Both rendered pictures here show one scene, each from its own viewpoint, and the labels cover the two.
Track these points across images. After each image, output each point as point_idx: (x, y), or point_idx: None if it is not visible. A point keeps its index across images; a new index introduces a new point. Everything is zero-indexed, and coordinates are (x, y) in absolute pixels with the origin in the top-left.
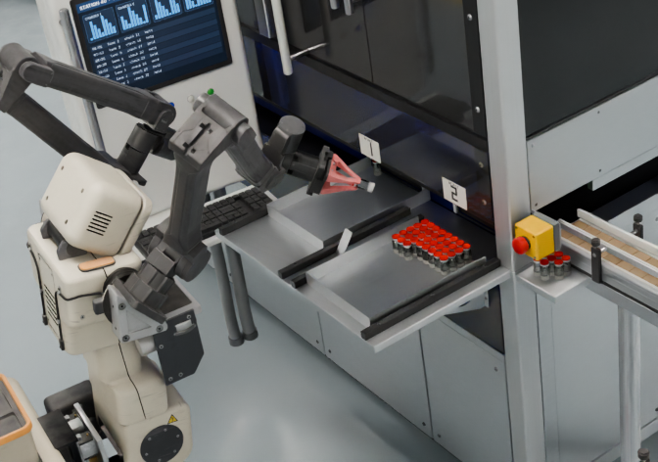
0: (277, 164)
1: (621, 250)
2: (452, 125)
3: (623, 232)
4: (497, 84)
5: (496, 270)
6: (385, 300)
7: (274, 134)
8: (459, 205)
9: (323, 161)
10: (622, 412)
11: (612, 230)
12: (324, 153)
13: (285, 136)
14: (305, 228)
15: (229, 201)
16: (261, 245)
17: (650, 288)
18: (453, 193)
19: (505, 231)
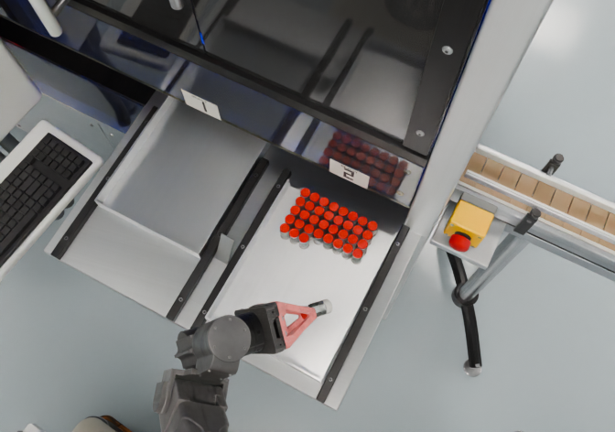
0: (216, 382)
1: (556, 210)
2: (363, 132)
3: (544, 178)
4: (480, 128)
5: (407, 238)
6: (312, 327)
7: (210, 371)
8: (355, 182)
9: (278, 341)
10: (490, 270)
11: (527, 173)
12: (273, 324)
13: (231, 371)
14: (165, 235)
15: (26, 170)
16: (117, 264)
17: (598, 251)
18: (348, 174)
19: (428, 217)
